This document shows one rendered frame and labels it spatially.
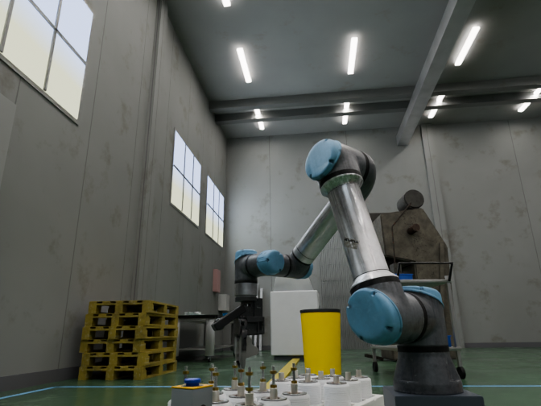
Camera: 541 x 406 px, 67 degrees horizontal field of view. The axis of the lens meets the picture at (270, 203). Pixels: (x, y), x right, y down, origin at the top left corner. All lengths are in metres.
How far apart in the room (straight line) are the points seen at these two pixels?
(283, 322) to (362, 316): 6.32
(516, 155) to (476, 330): 5.20
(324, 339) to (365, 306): 3.19
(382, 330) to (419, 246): 6.09
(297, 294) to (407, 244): 2.03
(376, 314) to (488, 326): 11.47
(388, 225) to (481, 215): 6.22
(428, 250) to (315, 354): 3.45
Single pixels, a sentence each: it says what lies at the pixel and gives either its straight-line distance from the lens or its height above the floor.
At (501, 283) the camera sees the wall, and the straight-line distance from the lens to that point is 12.60.
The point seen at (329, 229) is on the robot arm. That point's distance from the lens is 1.25.
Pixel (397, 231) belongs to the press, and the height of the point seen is 1.97.
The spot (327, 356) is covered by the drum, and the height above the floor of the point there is 0.22.
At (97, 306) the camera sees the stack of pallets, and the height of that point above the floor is 0.74.
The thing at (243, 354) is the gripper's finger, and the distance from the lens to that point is 1.31.
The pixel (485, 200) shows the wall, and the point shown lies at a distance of 13.01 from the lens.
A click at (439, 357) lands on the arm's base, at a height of 0.37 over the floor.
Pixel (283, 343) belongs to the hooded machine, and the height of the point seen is 0.26.
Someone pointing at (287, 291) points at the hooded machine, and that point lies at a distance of 7.26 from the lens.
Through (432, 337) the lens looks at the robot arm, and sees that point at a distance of 1.03.
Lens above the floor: 0.43
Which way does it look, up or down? 18 degrees up
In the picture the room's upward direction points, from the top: 1 degrees counter-clockwise
